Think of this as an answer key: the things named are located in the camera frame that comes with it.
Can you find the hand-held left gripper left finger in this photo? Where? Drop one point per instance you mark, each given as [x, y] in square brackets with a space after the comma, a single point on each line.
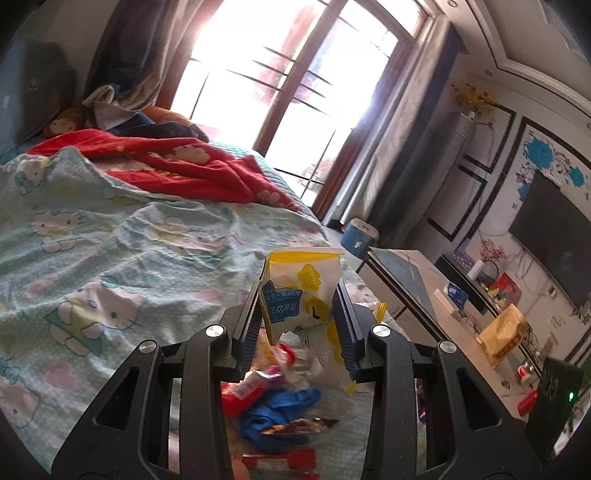
[250, 342]

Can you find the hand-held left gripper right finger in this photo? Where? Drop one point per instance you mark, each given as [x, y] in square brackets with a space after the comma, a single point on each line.
[344, 338]

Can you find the yellow white snack bag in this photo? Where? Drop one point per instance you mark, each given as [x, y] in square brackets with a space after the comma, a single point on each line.
[300, 295]

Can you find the red bottle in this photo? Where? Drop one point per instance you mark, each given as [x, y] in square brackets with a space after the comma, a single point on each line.
[527, 404]

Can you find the red round tin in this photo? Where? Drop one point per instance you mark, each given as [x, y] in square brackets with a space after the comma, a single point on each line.
[525, 372]

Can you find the yellow plastic fork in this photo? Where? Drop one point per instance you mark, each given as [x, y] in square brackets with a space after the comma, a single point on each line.
[382, 311]

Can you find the clear plastic wrapper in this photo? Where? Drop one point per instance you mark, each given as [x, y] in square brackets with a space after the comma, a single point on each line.
[300, 357]

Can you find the red crumpled wrapper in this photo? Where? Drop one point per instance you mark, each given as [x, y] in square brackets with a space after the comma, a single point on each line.
[240, 394]

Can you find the brown paper bag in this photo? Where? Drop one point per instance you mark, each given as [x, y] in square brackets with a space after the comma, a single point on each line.
[502, 337]

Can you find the white blue coffee table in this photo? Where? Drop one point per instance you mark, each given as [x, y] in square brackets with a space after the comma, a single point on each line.
[406, 277]

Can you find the brown snack wrapper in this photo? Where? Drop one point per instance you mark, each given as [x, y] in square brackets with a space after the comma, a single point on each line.
[300, 427]

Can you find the blue cooler box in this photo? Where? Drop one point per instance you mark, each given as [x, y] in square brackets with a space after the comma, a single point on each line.
[359, 237]

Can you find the white flat box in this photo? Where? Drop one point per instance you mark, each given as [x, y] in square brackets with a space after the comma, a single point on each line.
[445, 303]

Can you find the blue packet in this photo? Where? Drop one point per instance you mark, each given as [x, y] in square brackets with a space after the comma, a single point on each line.
[456, 294]

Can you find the red flat packet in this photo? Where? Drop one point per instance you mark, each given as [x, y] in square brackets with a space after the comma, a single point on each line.
[281, 461]

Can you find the red colourful box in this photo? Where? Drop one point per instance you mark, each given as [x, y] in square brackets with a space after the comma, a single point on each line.
[505, 288]

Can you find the black white television stand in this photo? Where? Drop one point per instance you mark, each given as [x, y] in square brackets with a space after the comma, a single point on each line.
[461, 278]

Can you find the white vase with red flowers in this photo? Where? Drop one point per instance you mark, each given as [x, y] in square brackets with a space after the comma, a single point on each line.
[476, 268]

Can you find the light blue cat print blanket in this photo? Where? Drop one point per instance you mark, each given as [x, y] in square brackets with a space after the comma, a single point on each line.
[115, 230]

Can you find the red printed blanket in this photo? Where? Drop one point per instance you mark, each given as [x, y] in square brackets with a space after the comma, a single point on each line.
[198, 170]

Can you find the grey blue curtain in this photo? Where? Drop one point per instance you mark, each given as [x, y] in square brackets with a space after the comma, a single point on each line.
[406, 138]

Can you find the grey standing air conditioner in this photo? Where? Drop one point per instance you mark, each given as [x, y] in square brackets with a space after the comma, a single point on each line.
[455, 147]

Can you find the dark cloth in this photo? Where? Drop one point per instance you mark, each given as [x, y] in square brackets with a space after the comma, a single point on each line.
[157, 130]

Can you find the orange pillow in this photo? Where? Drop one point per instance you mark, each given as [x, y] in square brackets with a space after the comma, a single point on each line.
[164, 114]

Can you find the brown framed window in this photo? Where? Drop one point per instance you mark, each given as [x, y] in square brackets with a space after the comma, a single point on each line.
[295, 92]

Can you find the white cloth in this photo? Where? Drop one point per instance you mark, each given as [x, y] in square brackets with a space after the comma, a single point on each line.
[104, 104]

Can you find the brown stuffed toy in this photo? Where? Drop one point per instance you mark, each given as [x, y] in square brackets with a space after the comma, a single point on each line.
[62, 123]

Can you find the dark grey curtain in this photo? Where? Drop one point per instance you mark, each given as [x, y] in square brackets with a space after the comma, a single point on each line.
[138, 46]

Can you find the blue padded headboard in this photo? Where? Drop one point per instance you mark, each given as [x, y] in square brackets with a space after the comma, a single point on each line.
[27, 92]

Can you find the black wall television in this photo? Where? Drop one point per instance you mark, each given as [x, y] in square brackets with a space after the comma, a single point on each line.
[558, 230]

